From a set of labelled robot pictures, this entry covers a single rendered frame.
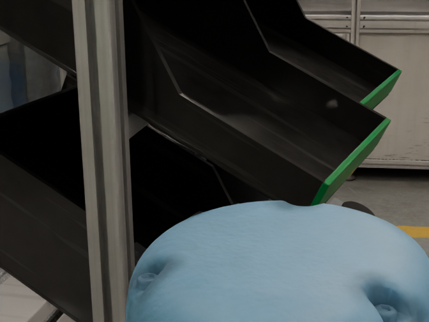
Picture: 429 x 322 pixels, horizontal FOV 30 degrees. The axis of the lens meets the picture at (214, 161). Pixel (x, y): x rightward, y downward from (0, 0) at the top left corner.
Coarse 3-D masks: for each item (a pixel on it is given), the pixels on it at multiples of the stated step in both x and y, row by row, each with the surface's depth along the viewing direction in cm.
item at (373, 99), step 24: (264, 0) 67; (288, 0) 66; (264, 24) 67; (288, 24) 67; (312, 24) 66; (288, 48) 65; (312, 48) 66; (336, 48) 66; (360, 48) 65; (312, 72) 62; (336, 72) 64; (360, 72) 65; (384, 72) 64; (360, 96) 62; (384, 96) 63
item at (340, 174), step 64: (0, 0) 45; (64, 0) 43; (128, 0) 41; (192, 0) 54; (64, 64) 44; (128, 64) 42; (192, 64) 51; (256, 64) 53; (192, 128) 42; (256, 128) 47; (320, 128) 50; (384, 128) 49; (320, 192) 40
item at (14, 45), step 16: (0, 32) 136; (0, 48) 136; (16, 48) 142; (0, 64) 137; (16, 64) 142; (0, 80) 137; (16, 80) 143; (0, 96) 138; (16, 96) 143; (0, 112) 138
